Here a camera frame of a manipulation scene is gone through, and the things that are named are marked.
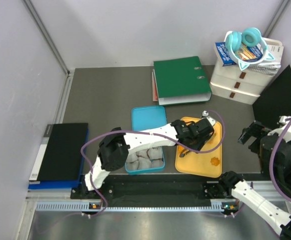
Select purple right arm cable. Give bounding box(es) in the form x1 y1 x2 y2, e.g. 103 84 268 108
269 116 291 201

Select yellow plastic tray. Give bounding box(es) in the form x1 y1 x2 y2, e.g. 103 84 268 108
175 116 223 178

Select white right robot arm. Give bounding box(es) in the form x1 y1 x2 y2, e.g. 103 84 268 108
217 115 291 240

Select spiral notebook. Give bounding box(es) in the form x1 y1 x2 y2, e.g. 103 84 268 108
254 63 281 76

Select blue tin lid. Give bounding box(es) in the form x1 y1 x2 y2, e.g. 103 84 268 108
131 105 167 131

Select orange flower shaped cookie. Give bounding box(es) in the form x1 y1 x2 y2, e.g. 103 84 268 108
210 157 221 167

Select blue cookie tin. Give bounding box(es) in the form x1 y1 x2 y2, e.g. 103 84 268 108
125 147 166 175

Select green ring binder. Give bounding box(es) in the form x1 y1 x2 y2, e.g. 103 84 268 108
153 56 212 106

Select white drawer unit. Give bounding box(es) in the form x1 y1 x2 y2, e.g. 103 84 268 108
210 38 284 105

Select teal cat ear headphones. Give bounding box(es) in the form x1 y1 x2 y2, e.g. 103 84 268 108
225 27 275 71

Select blue white book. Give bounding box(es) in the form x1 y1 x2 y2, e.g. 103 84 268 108
214 42 263 67

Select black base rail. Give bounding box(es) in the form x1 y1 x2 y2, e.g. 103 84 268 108
70 172 239 208

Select black ring binder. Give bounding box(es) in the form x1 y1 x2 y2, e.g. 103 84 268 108
252 65 291 129

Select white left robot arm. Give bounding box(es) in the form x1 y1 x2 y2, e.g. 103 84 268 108
81 111 223 199

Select red folder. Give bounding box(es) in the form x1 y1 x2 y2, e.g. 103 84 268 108
151 71 158 102

